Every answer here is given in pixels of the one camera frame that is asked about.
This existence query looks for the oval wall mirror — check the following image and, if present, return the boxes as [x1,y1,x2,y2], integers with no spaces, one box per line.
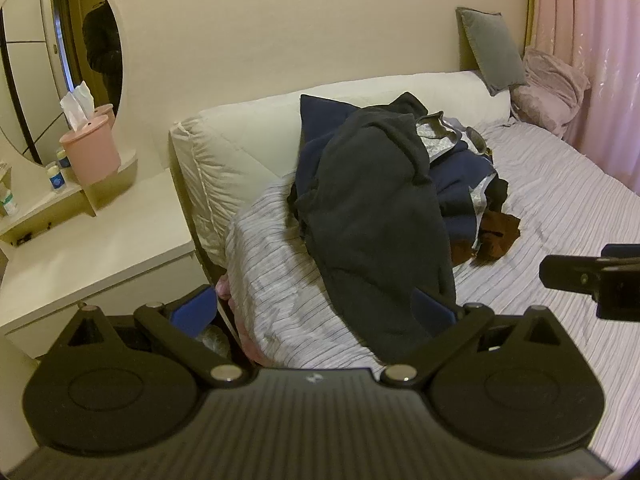
[0,0,125,167]

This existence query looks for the navy blue garment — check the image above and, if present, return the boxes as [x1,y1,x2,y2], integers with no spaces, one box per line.
[427,147,498,261]

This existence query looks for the white long bolster pillow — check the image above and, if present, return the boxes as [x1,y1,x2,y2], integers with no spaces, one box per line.
[169,70,513,266]

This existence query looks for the small white bottle blue label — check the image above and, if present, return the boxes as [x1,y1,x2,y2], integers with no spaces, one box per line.
[46,161,67,194]

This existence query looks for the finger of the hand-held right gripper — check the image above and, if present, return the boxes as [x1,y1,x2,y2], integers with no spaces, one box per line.
[539,254,601,292]

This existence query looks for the pile of dark clothes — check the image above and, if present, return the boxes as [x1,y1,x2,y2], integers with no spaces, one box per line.
[415,111,496,221]

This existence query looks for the navy blue cloth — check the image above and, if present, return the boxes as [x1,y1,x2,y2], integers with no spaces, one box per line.
[299,93,366,186]

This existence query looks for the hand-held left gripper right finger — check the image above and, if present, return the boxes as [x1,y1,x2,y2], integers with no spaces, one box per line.
[379,287,563,388]

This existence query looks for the pink curtain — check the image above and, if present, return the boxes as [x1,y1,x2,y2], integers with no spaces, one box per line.
[530,0,640,191]

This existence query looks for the pink blanket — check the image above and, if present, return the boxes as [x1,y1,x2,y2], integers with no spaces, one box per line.
[510,47,592,138]

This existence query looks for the striped white bed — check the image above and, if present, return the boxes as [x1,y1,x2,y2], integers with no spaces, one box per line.
[215,120,640,466]

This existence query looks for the dark grey pants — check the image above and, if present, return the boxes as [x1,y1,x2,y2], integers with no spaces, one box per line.
[287,91,458,363]

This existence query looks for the white vanity desk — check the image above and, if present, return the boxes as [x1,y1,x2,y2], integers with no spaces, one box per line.
[0,152,208,361]

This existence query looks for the pink tissue bucket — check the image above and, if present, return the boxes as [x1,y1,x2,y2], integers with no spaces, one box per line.
[59,114,122,186]

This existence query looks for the grey pillow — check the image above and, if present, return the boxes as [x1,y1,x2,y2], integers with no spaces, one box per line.
[456,6,528,97]

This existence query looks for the white tissue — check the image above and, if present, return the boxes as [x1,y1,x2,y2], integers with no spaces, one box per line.
[60,81,96,132]

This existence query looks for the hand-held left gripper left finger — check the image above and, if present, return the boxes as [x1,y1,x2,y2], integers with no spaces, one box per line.
[65,284,253,388]

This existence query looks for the white bottle green label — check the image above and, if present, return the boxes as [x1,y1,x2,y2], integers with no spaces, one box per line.
[0,180,19,218]

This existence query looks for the brown garment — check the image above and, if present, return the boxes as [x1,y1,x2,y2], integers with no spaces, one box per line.
[450,209,522,267]

